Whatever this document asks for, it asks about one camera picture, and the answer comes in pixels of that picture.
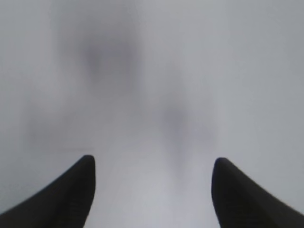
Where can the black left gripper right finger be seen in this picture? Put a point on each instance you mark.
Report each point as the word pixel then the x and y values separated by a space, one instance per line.
pixel 241 203

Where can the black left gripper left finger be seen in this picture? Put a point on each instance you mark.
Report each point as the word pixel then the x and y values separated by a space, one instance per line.
pixel 64 203

